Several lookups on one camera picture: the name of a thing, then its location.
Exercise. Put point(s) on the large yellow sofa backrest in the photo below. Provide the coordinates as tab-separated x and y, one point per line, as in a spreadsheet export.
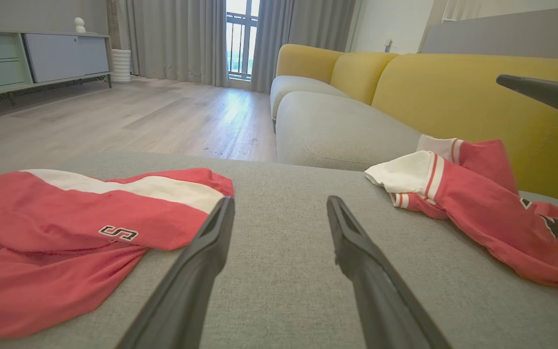
463	97

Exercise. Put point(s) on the grey sofa seat cushion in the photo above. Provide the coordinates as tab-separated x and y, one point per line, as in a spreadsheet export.
298	87
337	131

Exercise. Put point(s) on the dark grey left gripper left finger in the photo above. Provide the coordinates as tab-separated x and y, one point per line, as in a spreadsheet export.
187	291

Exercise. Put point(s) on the grey curtain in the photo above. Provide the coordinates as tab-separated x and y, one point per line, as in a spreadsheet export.
298	29
177	39

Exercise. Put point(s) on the grey and green TV cabinet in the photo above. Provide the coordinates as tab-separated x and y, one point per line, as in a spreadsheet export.
61	55

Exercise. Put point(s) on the large grey sofa seat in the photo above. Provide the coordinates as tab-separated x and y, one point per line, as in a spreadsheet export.
279	295

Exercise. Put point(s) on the white ribbed floor vase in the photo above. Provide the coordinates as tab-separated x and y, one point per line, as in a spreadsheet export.
121	65

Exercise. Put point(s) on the balcony window with railing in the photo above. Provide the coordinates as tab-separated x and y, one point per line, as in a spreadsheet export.
241	43

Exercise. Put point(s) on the yellow sofa backrest cushion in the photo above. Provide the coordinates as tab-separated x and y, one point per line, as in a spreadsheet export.
305	60
359	72

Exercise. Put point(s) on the red shorts with white stripe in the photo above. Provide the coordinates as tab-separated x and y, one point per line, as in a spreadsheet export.
51	228

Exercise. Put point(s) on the small white figurine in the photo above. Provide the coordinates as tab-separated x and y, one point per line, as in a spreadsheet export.
80	25

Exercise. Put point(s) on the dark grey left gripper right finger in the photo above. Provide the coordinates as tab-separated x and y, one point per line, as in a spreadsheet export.
380	295

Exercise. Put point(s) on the red basketball jersey white sleeves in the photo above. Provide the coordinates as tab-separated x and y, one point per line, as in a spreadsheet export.
492	213

